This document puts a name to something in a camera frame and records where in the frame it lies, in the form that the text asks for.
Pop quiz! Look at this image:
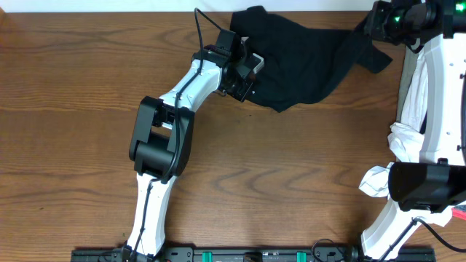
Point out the white crumpled garment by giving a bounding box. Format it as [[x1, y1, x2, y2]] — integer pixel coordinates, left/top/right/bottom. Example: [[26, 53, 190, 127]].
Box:
[[359, 52, 452, 226]]

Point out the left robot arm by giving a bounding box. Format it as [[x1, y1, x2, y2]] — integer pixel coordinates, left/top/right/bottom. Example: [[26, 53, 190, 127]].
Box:
[[122, 47, 265, 261]]

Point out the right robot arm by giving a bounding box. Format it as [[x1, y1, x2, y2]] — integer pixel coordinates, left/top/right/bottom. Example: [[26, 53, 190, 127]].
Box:
[[346, 0, 465, 261]]

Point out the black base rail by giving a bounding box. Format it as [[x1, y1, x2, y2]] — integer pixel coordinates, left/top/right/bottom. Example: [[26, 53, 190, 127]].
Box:
[[71, 247, 436, 262]]

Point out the beige cloth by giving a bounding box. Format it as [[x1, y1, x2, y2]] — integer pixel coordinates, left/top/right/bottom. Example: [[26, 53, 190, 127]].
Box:
[[396, 47, 419, 122]]

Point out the black red sock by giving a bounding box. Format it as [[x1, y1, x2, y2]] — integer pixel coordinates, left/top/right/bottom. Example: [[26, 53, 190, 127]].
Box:
[[452, 205, 466, 221]]

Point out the black polo shirt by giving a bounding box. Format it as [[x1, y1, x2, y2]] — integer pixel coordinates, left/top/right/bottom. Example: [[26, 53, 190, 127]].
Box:
[[230, 6, 392, 112]]

